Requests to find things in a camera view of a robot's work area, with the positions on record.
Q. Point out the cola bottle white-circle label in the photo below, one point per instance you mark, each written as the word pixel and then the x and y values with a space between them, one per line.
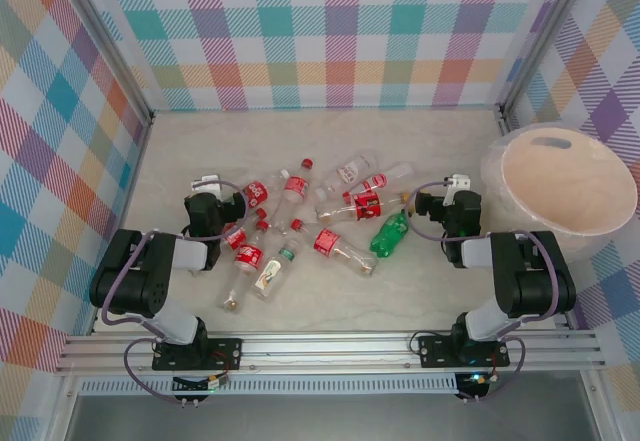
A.
pixel 256 191

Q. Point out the clear bottle white cap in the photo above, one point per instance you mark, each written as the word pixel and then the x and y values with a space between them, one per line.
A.
pixel 274 188

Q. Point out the green plastic bottle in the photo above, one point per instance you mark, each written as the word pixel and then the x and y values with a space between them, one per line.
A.
pixel 390 236

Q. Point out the clear bottle red oval label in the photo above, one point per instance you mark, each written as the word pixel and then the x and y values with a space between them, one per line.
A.
pixel 377 181

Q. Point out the orange-capped bottle red black label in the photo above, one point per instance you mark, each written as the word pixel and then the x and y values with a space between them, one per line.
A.
pixel 367 207

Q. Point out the green-capped bottle white label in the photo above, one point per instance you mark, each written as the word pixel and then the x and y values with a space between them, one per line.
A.
pixel 270 278

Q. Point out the clear bottle white red label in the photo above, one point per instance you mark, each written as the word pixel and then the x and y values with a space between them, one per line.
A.
pixel 348 171

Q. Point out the beige round bin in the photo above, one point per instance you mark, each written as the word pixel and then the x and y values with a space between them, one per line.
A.
pixel 565 186

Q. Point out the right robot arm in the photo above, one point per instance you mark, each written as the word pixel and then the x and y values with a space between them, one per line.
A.
pixel 530 276

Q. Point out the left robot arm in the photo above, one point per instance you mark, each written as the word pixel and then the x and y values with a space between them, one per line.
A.
pixel 130 281

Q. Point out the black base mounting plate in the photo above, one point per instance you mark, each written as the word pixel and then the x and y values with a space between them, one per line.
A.
pixel 435 351
pixel 225 353

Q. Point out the yellow power connector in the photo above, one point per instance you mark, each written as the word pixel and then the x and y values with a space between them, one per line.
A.
pixel 220 380
pixel 481 380

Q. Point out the grey metal panel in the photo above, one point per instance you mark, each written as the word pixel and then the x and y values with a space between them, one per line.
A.
pixel 325 418

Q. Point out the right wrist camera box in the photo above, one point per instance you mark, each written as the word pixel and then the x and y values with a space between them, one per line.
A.
pixel 457 183

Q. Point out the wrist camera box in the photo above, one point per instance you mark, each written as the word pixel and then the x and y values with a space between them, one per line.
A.
pixel 457 183
pixel 206 183

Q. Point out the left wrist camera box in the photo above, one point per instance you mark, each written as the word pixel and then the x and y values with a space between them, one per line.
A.
pixel 206 183

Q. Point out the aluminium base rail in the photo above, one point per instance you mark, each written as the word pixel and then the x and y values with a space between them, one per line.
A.
pixel 325 348

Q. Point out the black connector bracket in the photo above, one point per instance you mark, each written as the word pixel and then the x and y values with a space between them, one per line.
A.
pixel 467 386
pixel 182 386

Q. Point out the aluminium frame post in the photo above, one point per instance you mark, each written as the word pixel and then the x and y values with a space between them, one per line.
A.
pixel 545 36
pixel 112 41

